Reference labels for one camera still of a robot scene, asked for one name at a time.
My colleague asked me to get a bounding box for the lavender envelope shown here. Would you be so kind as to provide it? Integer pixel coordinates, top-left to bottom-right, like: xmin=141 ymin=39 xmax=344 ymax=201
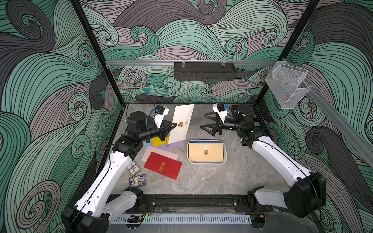
xmin=156 ymin=141 xmax=184 ymax=150

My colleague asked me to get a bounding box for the white plastic storage box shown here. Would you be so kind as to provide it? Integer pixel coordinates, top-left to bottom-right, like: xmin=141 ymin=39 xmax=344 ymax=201
xmin=187 ymin=139 xmax=227 ymax=165

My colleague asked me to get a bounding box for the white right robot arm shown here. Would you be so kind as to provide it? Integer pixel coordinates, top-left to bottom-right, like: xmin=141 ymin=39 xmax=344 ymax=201
xmin=201 ymin=103 xmax=326 ymax=218

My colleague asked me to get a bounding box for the white perforated cable duct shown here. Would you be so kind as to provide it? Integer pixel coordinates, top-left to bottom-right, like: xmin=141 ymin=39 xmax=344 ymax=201
xmin=110 ymin=214 xmax=252 ymax=225

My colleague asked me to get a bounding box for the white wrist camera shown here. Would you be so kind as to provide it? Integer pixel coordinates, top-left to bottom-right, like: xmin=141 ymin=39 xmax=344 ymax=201
xmin=212 ymin=103 xmax=229 ymax=123
xmin=154 ymin=105 xmax=169 ymax=128

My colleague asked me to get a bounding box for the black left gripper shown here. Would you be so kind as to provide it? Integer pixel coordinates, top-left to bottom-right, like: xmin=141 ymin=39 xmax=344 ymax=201
xmin=136 ymin=121 xmax=175 ymax=143

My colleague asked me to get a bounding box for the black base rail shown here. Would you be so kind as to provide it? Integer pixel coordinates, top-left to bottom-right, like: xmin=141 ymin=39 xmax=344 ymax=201
xmin=107 ymin=193 xmax=309 ymax=209

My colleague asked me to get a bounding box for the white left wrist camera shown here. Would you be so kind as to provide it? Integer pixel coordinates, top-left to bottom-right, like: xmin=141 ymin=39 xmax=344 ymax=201
xmin=154 ymin=105 xmax=169 ymax=128

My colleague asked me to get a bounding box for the cream white envelope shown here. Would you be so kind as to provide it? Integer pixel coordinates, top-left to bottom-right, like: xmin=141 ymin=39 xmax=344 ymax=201
xmin=169 ymin=104 xmax=195 ymax=144

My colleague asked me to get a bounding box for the yellow envelope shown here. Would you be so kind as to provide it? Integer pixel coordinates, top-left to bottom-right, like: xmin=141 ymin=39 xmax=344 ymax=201
xmin=151 ymin=136 xmax=169 ymax=147

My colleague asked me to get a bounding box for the clear acrylic wall bin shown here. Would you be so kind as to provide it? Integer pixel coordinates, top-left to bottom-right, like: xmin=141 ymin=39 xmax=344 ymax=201
xmin=265 ymin=61 xmax=310 ymax=109

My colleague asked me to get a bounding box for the tan kraft envelope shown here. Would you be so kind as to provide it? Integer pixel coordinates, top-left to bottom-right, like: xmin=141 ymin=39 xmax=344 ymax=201
xmin=188 ymin=143 xmax=224 ymax=163

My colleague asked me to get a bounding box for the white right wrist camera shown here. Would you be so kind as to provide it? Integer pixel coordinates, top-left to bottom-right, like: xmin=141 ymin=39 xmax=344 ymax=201
xmin=212 ymin=103 xmax=229 ymax=123

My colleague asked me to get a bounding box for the black wall shelf tray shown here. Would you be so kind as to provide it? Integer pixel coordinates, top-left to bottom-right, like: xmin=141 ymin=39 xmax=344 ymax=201
xmin=173 ymin=62 xmax=237 ymax=82

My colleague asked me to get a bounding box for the light blue envelope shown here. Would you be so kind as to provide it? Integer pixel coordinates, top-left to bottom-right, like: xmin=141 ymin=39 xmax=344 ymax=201
xmin=143 ymin=140 xmax=153 ymax=147

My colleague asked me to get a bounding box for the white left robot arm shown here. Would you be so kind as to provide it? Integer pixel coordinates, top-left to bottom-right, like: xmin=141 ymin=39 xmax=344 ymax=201
xmin=61 ymin=111 xmax=177 ymax=233

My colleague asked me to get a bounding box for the red envelope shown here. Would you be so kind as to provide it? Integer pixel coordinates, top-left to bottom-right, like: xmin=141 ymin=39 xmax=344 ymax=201
xmin=144 ymin=152 xmax=182 ymax=180

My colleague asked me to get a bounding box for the pink envelope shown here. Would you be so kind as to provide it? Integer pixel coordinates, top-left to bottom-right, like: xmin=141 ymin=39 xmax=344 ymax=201
xmin=141 ymin=146 xmax=179 ymax=162

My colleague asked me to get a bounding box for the blue playing card box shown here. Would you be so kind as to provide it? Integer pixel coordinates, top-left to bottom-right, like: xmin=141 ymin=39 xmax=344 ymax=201
xmin=129 ymin=174 xmax=147 ymax=187

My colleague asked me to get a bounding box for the framed card box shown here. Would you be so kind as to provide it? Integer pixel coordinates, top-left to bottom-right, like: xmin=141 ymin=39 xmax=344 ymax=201
xmin=127 ymin=161 xmax=141 ymax=177

